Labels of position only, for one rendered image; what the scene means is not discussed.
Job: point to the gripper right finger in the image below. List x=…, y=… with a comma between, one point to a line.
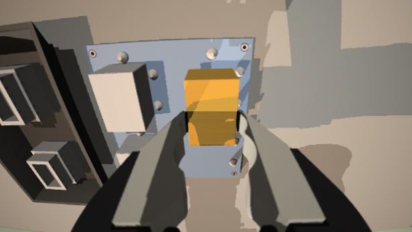
x=286, y=190

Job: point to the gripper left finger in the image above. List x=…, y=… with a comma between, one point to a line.
x=148, y=192

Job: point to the yellow rectangular block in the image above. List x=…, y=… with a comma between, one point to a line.
x=212, y=104

